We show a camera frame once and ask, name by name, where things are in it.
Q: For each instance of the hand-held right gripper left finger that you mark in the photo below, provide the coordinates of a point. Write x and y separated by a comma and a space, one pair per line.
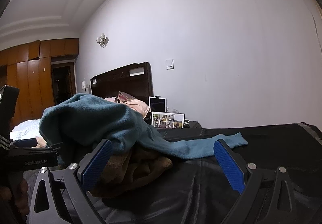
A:
96, 166

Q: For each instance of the photo collage frame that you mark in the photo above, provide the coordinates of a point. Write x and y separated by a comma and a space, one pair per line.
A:
167, 120

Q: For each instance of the pink blanket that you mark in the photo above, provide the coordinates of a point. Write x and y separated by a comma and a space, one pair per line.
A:
138, 108

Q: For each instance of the white tablet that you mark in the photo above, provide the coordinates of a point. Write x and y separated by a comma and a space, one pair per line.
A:
157, 104

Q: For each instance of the black satin bed cover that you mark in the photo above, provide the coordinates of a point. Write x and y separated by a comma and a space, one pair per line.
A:
264, 143

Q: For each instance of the brown fleece garment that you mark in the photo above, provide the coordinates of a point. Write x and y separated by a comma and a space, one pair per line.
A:
140, 168

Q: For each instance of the dark wooden headboard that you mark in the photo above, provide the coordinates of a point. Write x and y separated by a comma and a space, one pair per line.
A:
120, 80

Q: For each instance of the striped pink pillow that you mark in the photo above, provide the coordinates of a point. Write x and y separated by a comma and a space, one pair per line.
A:
127, 96

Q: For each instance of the wooden wardrobe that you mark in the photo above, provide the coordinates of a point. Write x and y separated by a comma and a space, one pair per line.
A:
27, 83

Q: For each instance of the teal knit sweater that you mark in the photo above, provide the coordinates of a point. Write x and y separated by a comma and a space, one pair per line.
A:
88, 118

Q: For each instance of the white bedside lamp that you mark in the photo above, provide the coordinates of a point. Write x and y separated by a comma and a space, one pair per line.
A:
84, 85

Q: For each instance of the white wall switch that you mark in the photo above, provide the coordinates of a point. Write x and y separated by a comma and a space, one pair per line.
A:
169, 64

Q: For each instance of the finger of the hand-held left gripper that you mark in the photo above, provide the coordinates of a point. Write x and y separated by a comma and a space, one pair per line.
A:
25, 142
51, 146

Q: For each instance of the dark doorway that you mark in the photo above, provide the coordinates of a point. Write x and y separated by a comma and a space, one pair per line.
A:
63, 83

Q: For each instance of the person's left hand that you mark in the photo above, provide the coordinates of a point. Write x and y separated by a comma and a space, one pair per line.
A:
22, 196

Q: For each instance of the wall sconce lamp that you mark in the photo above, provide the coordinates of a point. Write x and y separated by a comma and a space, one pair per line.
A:
102, 40

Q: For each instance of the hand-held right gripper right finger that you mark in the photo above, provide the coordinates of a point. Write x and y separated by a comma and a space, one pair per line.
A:
230, 166

